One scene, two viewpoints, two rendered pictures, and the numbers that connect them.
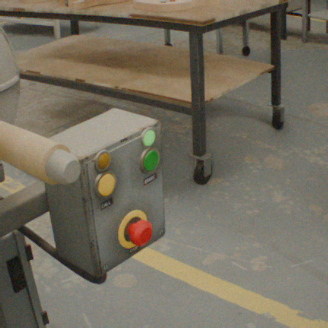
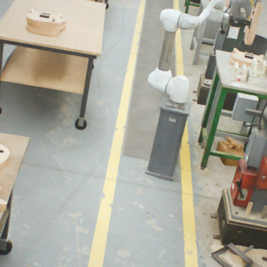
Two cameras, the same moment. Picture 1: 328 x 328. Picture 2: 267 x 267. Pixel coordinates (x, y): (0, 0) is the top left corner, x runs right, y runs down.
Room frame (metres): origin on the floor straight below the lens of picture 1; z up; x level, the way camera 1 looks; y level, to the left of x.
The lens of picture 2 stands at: (4.33, 2.65, 2.66)
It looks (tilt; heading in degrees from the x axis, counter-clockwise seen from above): 25 degrees down; 226
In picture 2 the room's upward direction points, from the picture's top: 12 degrees clockwise
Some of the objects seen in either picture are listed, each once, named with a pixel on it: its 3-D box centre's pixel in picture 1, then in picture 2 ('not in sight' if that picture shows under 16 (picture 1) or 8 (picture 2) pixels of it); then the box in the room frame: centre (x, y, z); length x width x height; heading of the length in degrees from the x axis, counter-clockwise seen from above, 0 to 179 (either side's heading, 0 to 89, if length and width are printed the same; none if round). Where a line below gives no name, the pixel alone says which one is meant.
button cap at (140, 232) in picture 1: (136, 230); not in sight; (0.72, 0.05, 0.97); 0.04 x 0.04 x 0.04; 48
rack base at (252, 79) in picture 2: not in sight; (255, 76); (-0.09, -0.50, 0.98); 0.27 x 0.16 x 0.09; 46
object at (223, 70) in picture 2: not in sight; (238, 113); (-0.08, -0.57, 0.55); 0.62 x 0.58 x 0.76; 48
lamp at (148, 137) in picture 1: (149, 138); not in sight; (0.75, 0.02, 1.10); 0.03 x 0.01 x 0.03; 138
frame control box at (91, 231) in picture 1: (66, 201); (247, 115); (0.78, 0.16, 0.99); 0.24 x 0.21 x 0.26; 48
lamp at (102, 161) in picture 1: (103, 161); not in sight; (0.69, 0.08, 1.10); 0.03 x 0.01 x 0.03; 138
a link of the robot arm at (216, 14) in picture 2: not in sight; (214, 14); (0.28, -0.88, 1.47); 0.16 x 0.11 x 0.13; 135
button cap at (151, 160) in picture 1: (148, 159); not in sight; (0.76, 0.02, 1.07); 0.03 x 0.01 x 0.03; 138
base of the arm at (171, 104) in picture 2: not in sight; (177, 102); (0.74, -0.65, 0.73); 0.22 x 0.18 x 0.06; 41
